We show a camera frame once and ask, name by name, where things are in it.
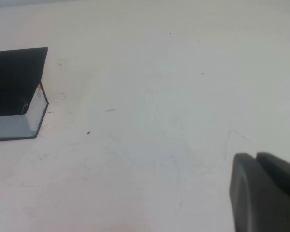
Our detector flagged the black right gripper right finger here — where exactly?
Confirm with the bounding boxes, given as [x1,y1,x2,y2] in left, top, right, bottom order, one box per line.
[256,152,290,202]

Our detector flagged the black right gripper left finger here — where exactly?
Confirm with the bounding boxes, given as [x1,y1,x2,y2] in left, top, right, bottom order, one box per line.
[229,152,290,232]

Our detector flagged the black glasses case, blue lining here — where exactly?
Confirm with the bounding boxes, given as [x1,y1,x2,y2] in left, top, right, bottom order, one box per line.
[0,46,49,143]

